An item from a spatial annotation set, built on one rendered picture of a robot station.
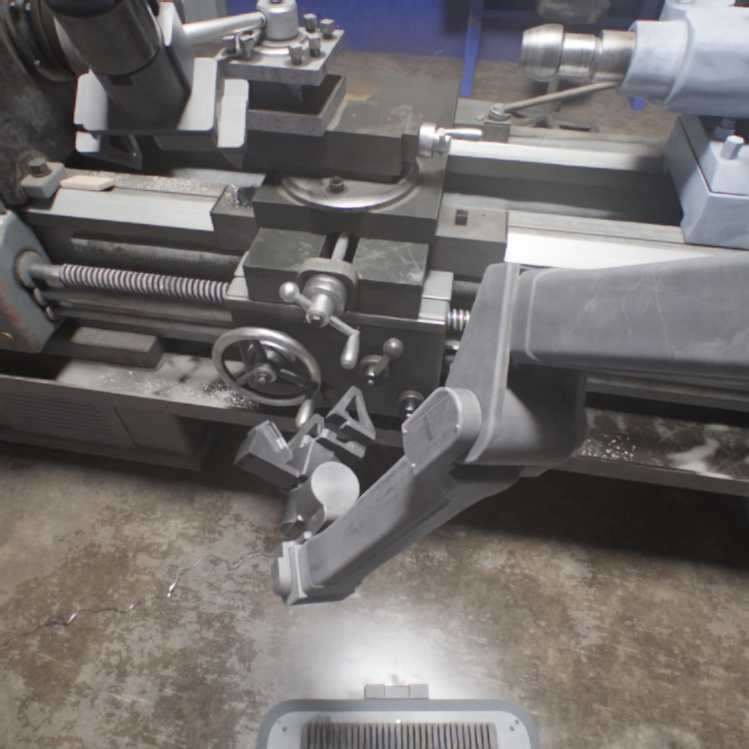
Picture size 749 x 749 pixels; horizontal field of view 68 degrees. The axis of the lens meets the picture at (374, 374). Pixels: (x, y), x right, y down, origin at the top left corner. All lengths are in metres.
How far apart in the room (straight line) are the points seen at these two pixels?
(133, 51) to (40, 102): 0.94
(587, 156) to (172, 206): 0.89
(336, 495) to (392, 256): 0.47
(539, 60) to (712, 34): 0.26
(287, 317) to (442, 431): 0.71
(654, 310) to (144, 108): 0.38
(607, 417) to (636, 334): 1.14
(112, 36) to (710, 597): 1.69
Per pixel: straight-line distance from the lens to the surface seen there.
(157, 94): 0.49
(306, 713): 1.23
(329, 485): 0.63
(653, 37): 1.15
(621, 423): 1.43
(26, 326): 1.40
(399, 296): 0.93
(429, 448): 0.37
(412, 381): 1.09
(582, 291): 0.32
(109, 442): 1.87
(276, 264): 0.96
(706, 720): 1.66
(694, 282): 0.28
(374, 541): 0.51
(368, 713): 1.22
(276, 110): 0.99
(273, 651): 1.53
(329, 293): 0.88
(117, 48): 0.45
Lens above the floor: 1.46
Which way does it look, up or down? 49 degrees down
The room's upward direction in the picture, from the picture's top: straight up
